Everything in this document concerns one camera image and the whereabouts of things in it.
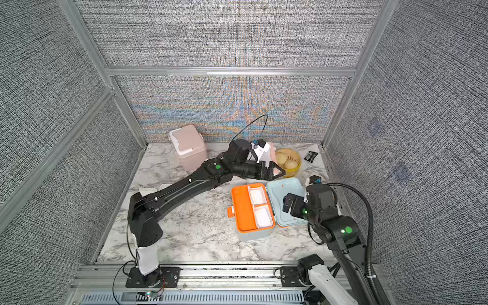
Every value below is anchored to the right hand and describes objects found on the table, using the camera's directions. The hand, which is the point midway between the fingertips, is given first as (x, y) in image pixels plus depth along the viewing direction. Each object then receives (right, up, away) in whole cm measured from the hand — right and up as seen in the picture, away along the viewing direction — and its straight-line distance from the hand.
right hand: (296, 197), depth 69 cm
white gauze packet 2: (-11, -10, +9) cm, 17 cm away
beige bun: (+7, +11, +34) cm, 36 cm away
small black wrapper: (+20, +16, +42) cm, 49 cm away
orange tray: (-16, -7, +10) cm, 20 cm away
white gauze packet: (-13, -2, +15) cm, 20 cm away
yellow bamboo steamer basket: (+2, +16, +35) cm, 39 cm away
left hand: (-5, +9, 0) cm, 10 cm away
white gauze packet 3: (-70, -3, +29) cm, 76 cm away
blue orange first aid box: (-4, 0, +16) cm, 17 cm away
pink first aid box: (-47, +21, +29) cm, 59 cm away
